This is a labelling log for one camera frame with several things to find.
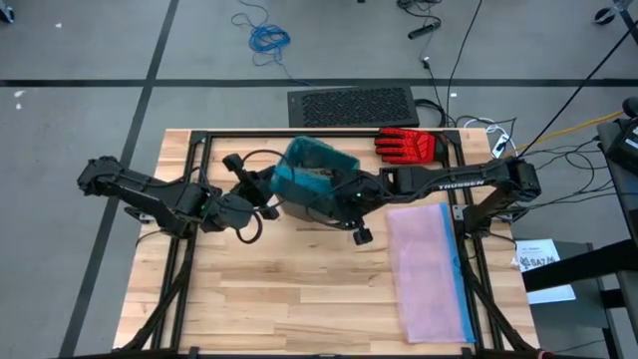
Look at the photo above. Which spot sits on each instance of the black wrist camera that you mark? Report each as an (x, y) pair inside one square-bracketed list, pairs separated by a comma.
[(363, 236), (235, 163)]

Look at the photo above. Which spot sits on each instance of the flat blue plastic bag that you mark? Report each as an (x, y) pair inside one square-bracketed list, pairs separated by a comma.
[(463, 299)]

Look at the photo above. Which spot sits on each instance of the pink plastic bag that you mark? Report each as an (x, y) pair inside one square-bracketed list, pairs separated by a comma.
[(423, 279)]

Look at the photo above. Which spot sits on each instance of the black chair base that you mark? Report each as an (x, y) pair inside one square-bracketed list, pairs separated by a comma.
[(605, 16)]

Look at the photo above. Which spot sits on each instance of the silver metal bracket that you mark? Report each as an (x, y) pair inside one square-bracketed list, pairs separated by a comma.
[(458, 212), (135, 217)]

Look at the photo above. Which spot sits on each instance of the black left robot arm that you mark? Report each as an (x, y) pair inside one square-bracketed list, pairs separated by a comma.
[(149, 189)]

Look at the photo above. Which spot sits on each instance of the red and black work glove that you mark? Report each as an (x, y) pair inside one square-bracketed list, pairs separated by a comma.
[(409, 146)]

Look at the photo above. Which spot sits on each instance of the white power strip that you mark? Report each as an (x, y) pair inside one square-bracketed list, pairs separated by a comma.
[(500, 145)]

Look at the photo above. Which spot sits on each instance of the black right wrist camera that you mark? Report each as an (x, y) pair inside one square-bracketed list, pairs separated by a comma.
[(363, 236)]

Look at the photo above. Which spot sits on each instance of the white printed paper sheet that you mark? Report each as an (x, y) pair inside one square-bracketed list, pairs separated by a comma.
[(541, 254)]

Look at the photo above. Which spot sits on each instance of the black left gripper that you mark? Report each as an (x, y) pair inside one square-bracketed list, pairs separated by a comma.
[(259, 192)]

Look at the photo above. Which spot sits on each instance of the black perforated computer case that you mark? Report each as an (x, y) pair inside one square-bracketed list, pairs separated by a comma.
[(349, 107)]

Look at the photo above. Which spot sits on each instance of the dark grey trash bin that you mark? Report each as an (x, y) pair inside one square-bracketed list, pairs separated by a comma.
[(299, 214)]

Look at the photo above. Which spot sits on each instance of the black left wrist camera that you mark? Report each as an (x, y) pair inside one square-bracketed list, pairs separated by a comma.
[(235, 163)]

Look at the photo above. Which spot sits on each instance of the teal plastic trash bag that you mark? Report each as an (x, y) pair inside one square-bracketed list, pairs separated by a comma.
[(304, 169)]

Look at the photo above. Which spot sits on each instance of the black equipment cart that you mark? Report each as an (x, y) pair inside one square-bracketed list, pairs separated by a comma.
[(573, 269)]

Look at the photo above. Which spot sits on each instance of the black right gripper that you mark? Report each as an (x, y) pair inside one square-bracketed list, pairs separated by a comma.
[(354, 199)]

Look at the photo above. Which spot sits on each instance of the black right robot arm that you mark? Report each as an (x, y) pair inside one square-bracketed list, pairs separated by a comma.
[(448, 179)]

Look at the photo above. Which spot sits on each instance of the black aluminium table frame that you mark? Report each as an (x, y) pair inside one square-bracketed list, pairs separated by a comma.
[(239, 133)]

